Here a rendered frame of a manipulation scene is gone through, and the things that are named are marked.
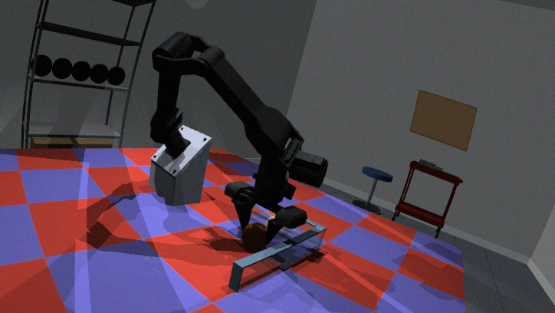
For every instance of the orange and dark brown ball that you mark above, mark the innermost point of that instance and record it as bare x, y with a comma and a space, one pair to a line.
253, 235

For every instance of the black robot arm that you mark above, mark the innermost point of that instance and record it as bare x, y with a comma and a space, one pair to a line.
267, 129

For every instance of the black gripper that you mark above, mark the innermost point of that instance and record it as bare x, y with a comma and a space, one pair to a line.
266, 193

